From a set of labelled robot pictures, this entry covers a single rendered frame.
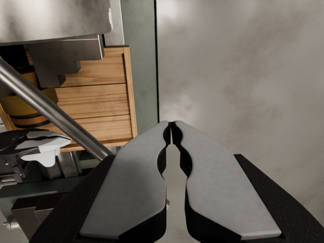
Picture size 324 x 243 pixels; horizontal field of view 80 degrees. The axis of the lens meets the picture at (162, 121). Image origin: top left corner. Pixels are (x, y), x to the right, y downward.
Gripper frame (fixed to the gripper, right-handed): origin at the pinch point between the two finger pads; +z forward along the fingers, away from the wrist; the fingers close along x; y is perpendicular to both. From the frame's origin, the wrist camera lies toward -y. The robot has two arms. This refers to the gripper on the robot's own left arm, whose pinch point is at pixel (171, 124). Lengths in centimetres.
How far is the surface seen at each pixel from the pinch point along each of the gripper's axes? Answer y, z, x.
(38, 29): -5.2, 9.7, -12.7
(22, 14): -6.5, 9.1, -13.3
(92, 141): 2.4, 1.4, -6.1
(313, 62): 32, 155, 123
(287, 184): 178, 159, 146
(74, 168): 42, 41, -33
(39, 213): 43, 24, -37
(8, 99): 4.5, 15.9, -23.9
